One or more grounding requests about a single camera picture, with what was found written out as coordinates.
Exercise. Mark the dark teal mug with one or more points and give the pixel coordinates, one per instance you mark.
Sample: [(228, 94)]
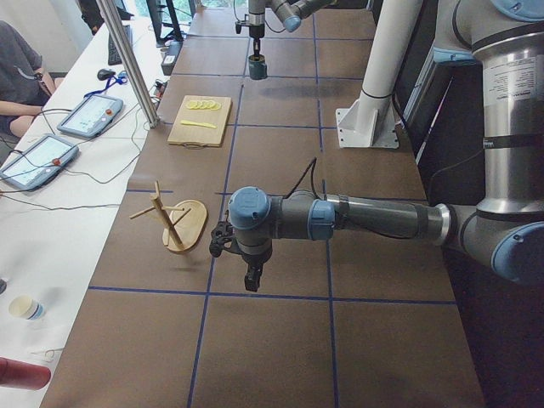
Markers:
[(257, 67)]

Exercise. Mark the wooden cup storage rack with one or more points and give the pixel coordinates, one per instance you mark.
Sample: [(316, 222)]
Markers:
[(183, 223)]

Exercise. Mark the paper cup blue white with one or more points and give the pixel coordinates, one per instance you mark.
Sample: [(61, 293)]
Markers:
[(26, 307)]

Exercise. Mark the black power box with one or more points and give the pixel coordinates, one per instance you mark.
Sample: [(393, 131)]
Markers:
[(170, 56)]

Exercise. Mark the bamboo cutting board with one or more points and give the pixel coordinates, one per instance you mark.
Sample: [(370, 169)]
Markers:
[(200, 136)]

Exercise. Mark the white pillar with base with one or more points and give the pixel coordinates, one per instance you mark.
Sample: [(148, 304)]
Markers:
[(369, 122)]

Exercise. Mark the black computer mouse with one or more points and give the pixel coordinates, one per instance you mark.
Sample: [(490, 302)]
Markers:
[(104, 74)]

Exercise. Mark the teach pendant upper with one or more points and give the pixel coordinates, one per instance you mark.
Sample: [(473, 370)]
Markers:
[(91, 116)]

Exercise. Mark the teach pendant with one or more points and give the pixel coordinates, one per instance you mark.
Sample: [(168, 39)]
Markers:
[(40, 163), (91, 116)]

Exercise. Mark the seated person grey shirt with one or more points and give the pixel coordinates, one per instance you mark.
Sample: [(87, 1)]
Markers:
[(26, 86)]

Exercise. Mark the teach pendant lower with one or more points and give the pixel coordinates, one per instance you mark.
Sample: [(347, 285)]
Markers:
[(40, 163)]

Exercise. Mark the red bottle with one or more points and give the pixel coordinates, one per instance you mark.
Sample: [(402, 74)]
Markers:
[(19, 374)]

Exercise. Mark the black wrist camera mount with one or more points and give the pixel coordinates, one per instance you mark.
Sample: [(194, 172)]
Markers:
[(222, 239)]

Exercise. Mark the aluminium frame post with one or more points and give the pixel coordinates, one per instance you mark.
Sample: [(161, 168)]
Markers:
[(113, 22)]

